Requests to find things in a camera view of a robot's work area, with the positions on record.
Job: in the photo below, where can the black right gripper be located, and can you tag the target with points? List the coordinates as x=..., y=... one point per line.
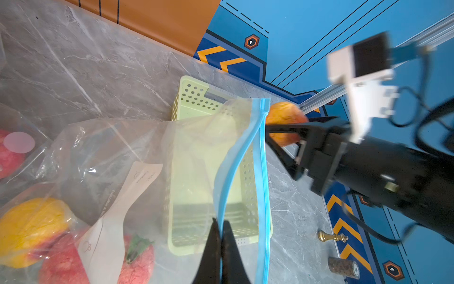
x=322, y=142

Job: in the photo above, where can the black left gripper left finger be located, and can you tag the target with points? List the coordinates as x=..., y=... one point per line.
x=209, y=271

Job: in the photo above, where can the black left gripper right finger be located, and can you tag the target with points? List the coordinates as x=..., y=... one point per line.
x=233, y=271

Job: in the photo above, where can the light green perforated basket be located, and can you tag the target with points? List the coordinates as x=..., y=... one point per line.
x=248, y=204

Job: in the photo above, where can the blue zip bag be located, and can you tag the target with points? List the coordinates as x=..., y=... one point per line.
x=114, y=175

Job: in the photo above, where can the yellow peach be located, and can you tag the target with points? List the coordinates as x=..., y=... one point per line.
x=29, y=230

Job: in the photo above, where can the clear bag with pink dots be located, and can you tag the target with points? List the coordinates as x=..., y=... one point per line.
x=23, y=147

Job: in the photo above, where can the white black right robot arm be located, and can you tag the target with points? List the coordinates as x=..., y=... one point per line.
x=419, y=183

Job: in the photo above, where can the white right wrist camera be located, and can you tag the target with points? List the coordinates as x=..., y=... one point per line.
x=369, y=100

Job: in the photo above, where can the aluminium corner post right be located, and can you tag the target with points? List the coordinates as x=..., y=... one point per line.
x=374, y=59

